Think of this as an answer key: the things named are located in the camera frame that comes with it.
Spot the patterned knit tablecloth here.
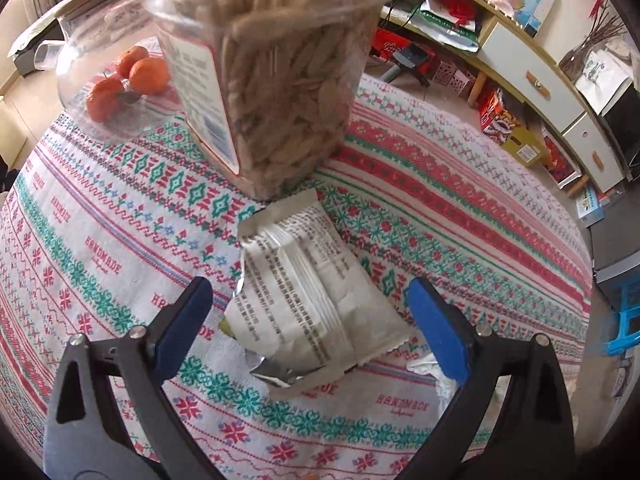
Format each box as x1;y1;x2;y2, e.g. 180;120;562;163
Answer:
1;77;592;479

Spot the glass jar with oranges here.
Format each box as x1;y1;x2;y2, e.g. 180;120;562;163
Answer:
55;0;181;143

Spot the silver white snack bag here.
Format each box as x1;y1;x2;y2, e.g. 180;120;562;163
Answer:
220;188;413;399

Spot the yellow cardboard box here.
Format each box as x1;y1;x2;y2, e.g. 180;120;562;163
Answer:
477;84;548;167

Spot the clear jar of seeds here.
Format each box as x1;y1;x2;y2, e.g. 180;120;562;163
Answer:
141;0;390;200

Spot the black microwave oven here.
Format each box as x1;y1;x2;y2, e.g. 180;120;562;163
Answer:
601;80;640;181

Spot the blue plastic stool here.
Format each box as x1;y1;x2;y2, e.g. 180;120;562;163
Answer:
596;271;639;356

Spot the white paper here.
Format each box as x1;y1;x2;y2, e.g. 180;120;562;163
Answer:
407;352;458;415

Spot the white blue carton box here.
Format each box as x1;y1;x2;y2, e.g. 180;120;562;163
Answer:
575;184;605;228

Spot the long white wood cabinet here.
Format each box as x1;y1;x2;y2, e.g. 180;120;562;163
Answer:
382;0;624;192

